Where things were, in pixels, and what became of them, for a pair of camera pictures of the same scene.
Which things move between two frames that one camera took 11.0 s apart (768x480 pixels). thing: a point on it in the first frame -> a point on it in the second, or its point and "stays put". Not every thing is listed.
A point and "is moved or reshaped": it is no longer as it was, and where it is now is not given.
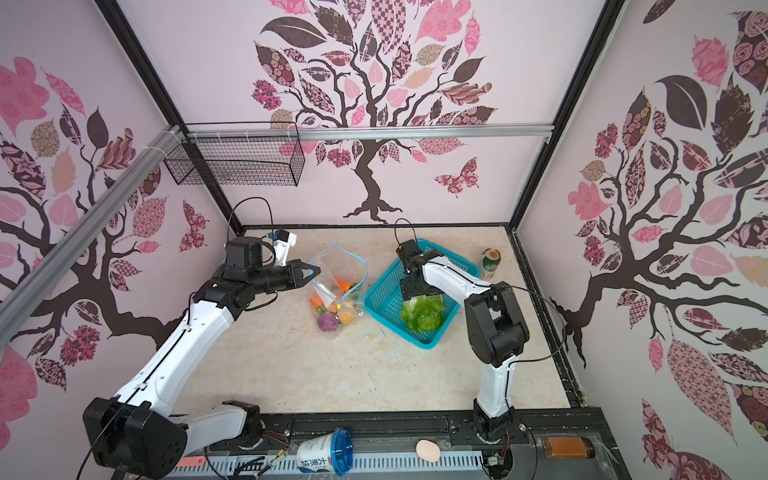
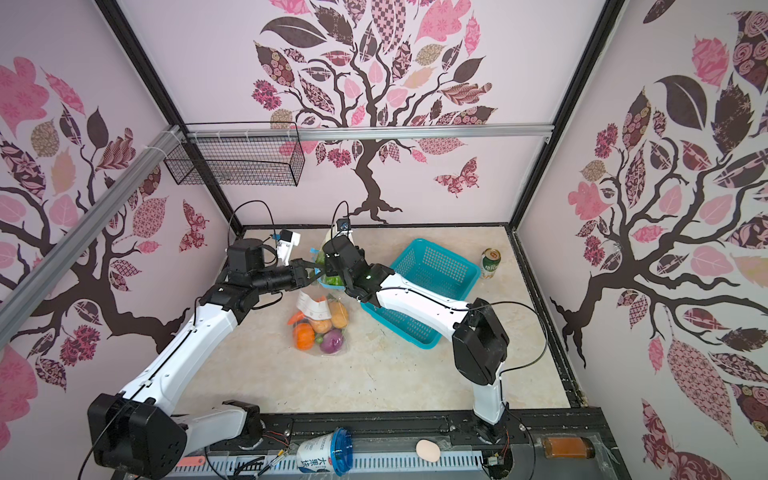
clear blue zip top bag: x=337 y=296 is moved or reshaped
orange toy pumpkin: x=316 y=301 -> x=303 y=335
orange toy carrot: x=344 y=285 is moved or reshaped
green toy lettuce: x=424 y=313 is moved or reshaped
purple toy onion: x=328 y=321 -> x=332 y=341
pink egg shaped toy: x=428 y=450 stays put
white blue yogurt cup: x=331 y=452 stays put
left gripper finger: x=298 y=277 stays put
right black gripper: x=407 y=289 -> x=329 y=268
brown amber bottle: x=569 y=447 stays put
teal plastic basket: x=385 y=301 stays put
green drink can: x=490 y=259 stays put
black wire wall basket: x=238 y=154 stays put
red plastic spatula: x=192 y=461 stays put
